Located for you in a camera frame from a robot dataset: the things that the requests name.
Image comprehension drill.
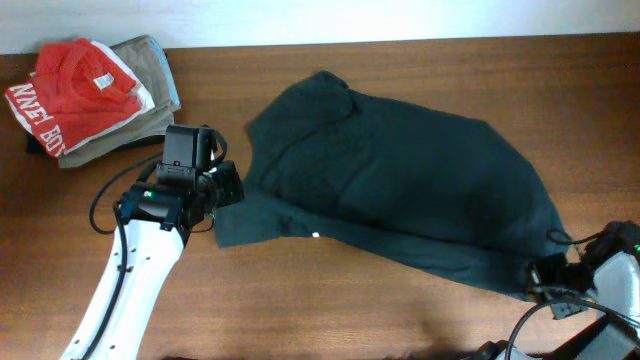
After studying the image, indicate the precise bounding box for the dark green t-shirt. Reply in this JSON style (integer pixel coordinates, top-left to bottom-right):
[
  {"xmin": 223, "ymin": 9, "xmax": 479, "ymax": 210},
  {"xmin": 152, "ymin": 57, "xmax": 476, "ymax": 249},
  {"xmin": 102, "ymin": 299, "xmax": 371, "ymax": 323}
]
[{"xmin": 215, "ymin": 71, "xmax": 562, "ymax": 299}]

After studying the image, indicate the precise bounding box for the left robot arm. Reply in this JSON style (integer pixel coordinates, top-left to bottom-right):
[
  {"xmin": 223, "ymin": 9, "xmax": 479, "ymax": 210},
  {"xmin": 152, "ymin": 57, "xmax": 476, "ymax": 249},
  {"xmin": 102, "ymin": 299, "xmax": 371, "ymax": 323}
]
[{"xmin": 61, "ymin": 161, "xmax": 244, "ymax": 359}]

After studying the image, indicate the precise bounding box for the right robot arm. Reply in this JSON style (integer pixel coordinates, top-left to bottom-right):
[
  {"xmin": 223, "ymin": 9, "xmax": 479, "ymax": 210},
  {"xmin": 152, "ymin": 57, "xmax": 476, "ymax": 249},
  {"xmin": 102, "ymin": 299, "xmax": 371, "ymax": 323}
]
[{"xmin": 470, "ymin": 221, "xmax": 639, "ymax": 360}]

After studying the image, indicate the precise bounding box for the black folded garment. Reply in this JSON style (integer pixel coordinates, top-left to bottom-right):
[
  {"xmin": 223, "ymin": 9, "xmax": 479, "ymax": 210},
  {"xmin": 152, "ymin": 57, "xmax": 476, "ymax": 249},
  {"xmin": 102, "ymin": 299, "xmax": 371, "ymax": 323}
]
[{"xmin": 25, "ymin": 133, "xmax": 165, "ymax": 155}]

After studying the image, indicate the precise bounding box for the light blue folded garment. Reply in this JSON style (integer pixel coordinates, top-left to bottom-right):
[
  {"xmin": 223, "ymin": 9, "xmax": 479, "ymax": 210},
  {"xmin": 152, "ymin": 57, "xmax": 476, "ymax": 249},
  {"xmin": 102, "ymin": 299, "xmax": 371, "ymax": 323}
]
[{"xmin": 150, "ymin": 37, "xmax": 181, "ymax": 111}]

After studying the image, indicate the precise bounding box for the khaki folded garment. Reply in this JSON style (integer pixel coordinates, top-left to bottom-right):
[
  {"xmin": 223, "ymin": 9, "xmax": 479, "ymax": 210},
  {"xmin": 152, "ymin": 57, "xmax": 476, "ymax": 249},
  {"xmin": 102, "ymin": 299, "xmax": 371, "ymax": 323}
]
[{"xmin": 58, "ymin": 35, "xmax": 176, "ymax": 168}]

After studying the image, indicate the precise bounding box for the red folded t-shirt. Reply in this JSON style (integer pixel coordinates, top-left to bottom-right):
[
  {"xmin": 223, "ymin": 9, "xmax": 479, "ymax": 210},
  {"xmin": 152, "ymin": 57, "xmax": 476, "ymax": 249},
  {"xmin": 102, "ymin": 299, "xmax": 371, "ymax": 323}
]
[{"xmin": 4, "ymin": 38, "xmax": 141, "ymax": 157}]

